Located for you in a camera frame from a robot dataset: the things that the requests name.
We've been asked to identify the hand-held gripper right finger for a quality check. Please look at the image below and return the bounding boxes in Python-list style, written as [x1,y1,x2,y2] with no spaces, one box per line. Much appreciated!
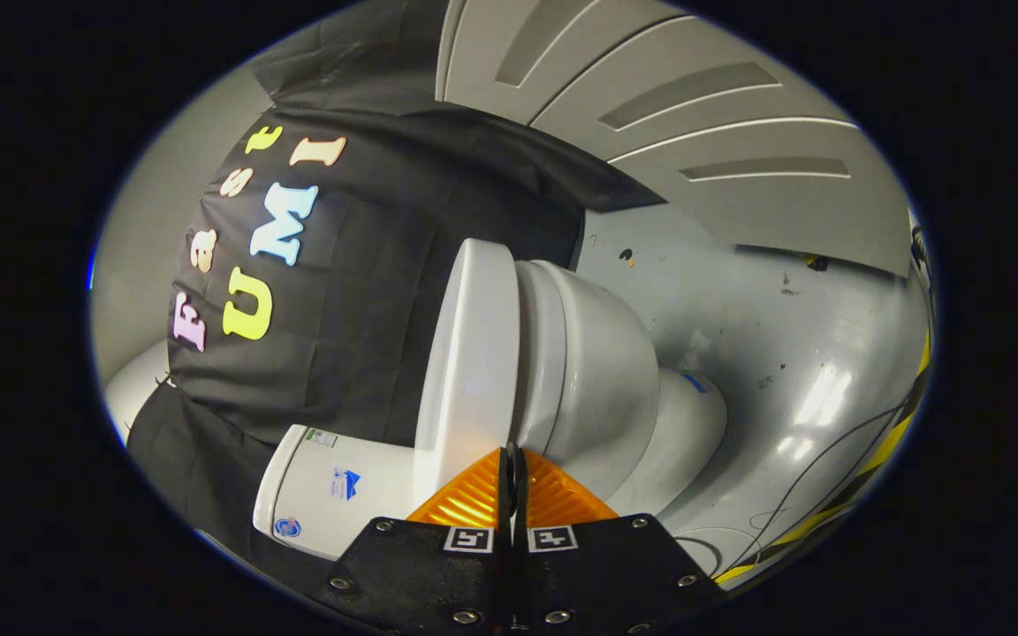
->
[509,446,728,636]

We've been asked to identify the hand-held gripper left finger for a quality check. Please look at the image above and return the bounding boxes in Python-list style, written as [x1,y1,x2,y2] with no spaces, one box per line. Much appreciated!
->
[301,446,514,636]

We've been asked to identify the white toilet lid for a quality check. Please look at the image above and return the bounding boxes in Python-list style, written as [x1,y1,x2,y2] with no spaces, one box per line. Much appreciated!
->
[410,238,520,524]

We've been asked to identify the white toilet tank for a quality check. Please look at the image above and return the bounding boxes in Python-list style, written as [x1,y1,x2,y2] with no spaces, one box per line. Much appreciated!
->
[252,424,422,563]

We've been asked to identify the white toilet bowl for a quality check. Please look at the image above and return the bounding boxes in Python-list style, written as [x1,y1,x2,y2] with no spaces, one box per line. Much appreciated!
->
[513,259,728,524]

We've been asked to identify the black backdrop cloth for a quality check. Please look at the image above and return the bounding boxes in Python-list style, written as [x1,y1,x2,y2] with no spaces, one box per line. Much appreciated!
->
[125,18,669,571]

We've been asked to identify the yellow black floor tape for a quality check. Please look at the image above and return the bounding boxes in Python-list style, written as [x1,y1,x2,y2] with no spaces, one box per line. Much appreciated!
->
[712,331,934,586]

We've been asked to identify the thin black floor cables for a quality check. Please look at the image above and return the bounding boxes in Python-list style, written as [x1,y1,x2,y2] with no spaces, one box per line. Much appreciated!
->
[675,402,921,571]

